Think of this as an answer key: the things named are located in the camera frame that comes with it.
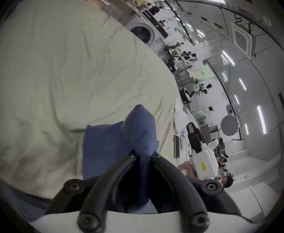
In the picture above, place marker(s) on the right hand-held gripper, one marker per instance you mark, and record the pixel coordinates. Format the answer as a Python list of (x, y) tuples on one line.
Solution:
[(206, 162)]

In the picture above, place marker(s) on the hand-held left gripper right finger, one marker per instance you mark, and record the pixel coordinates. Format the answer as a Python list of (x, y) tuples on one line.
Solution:
[(180, 186)]

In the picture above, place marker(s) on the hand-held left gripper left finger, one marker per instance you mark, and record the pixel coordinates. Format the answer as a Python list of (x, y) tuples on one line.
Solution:
[(100, 186)]

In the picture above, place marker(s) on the dark blue shirt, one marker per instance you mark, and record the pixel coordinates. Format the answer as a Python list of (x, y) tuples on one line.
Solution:
[(103, 149)]

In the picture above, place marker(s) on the person's right hand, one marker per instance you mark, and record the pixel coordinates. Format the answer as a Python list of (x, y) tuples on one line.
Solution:
[(186, 169)]

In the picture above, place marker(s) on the silver laptop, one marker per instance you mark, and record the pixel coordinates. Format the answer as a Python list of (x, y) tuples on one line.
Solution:
[(177, 145)]

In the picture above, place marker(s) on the white cloth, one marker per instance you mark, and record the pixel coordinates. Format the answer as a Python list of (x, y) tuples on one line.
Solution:
[(182, 114)]

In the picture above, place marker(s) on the round grey reflector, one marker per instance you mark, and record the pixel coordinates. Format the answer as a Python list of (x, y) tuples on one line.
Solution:
[(229, 125)]

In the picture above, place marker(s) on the person's body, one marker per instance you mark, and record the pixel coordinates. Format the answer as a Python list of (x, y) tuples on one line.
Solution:
[(226, 181)]

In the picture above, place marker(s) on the white washing machine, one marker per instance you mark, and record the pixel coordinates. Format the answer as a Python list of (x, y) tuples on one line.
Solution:
[(142, 31)]

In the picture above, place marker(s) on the bed with beige sheet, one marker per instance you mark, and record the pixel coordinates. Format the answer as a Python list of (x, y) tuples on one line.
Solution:
[(59, 69)]

